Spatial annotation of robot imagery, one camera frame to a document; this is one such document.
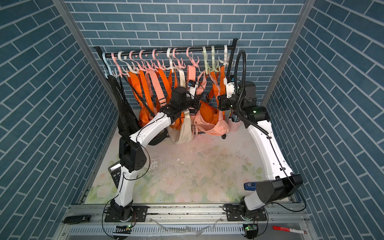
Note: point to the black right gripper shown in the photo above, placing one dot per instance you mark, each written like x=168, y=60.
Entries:
x=223, y=100

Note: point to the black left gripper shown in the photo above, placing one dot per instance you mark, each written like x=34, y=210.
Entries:
x=195, y=101

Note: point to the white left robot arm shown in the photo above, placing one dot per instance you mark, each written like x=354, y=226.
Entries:
x=134, y=154

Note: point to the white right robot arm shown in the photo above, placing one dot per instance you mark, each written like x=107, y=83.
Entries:
x=281, y=182

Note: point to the beige bag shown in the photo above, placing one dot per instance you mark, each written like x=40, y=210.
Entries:
x=180, y=131

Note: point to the pink hook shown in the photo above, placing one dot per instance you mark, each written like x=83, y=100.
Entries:
x=191, y=59

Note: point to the green hook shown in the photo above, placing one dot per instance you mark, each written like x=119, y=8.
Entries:
x=214, y=65
x=206, y=65

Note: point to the white hook right end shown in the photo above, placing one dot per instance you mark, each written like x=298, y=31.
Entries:
x=225, y=61

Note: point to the orange bag left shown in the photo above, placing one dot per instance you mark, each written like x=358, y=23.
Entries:
x=142, y=95

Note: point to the black bag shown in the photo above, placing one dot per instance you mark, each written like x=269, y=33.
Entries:
x=128, y=123

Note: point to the light blue hook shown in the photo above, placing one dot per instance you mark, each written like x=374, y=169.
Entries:
x=107, y=65

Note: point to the pink metal pen bucket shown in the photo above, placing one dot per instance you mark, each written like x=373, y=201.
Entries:
x=234, y=123

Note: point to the black clothes rack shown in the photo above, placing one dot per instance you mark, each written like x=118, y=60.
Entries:
x=165, y=59

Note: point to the blue card device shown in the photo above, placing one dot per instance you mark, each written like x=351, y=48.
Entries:
x=250, y=186

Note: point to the black calculator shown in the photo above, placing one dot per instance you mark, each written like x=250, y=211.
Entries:
x=115, y=172

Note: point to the red white marker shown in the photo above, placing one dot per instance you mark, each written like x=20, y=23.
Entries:
x=290, y=230

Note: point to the black remote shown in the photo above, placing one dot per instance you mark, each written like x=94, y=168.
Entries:
x=77, y=219

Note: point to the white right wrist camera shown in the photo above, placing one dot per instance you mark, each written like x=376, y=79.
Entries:
x=230, y=85

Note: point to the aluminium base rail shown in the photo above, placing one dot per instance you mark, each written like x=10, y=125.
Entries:
x=162, y=220

